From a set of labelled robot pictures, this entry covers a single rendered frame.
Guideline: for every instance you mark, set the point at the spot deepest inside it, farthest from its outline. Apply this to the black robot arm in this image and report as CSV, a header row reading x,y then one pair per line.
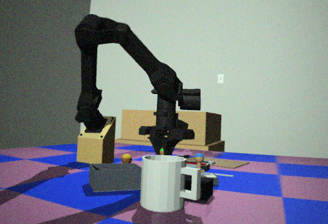
x,y
94,30

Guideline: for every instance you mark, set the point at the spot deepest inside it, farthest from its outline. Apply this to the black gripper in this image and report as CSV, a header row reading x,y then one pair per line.
x,y
165,120

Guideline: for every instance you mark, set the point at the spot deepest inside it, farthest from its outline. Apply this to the yellow-orange ball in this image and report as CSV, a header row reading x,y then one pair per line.
x,y
127,158

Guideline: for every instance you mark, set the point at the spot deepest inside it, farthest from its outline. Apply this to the white mug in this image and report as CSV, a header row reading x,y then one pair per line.
x,y
163,183

